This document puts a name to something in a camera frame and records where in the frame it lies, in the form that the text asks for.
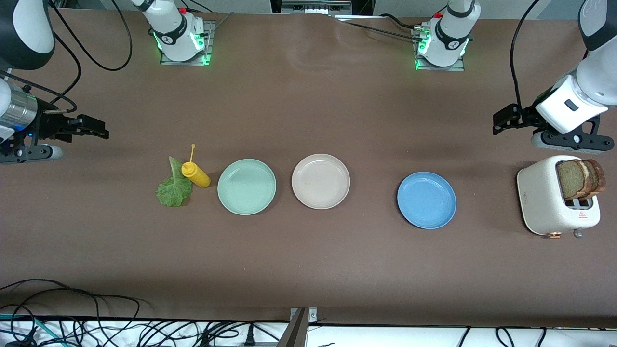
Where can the green lettuce leaf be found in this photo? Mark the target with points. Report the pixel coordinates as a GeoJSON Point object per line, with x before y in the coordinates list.
{"type": "Point", "coordinates": [171, 193]}

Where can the silver metal rail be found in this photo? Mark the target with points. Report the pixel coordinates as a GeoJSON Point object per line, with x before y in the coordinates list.
{"type": "Point", "coordinates": [313, 8]}

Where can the beige plate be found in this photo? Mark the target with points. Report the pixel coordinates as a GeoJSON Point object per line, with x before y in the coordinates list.
{"type": "Point", "coordinates": [320, 181]}

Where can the mint green plate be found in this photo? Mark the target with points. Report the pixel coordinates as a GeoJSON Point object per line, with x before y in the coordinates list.
{"type": "Point", "coordinates": [247, 187]}

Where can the black equipment box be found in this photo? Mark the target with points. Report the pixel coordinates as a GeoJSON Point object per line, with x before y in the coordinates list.
{"type": "Point", "coordinates": [362, 6]}

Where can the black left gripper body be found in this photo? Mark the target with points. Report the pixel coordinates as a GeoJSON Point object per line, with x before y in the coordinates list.
{"type": "Point", "coordinates": [524, 117]}

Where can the brown bread slice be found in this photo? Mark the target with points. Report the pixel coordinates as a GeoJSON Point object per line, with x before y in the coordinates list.
{"type": "Point", "coordinates": [599, 179]}
{"type": "Point", "coordinates": [571, 179]}

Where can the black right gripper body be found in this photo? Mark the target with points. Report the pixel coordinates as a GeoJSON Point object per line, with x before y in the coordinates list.
{"type": "Point", "coordinates": [49, 124]}

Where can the black power plug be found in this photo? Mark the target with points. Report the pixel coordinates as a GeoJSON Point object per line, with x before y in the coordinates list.
{"type": "Point", "coordinates": [249, 335]}

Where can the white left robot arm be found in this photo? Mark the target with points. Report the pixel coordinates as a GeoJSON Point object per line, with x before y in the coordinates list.
{"type": "Point", "coordinates": [450, 38]}

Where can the blue plate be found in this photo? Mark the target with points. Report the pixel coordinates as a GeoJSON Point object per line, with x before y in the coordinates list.
{"type": "Point", "coordinates": [426, 200]}

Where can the yellow mustard squeeze bottle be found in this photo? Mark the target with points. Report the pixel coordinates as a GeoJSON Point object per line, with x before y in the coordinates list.
{"type": "Point", "coordinates": [197, 177]}

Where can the aluminium profile bar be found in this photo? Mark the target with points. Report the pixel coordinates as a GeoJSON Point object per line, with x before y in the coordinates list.
{"type": "Point", "coordinates": [294, 333]}

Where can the metal corner bracket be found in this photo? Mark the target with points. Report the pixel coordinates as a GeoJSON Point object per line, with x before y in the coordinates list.
{"type": "Point", "coordinates": [313, 315]}

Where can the cream white toaster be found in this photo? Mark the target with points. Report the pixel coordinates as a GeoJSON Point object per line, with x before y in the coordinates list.
{"type": "Point", "coordinates": [542, 207]}

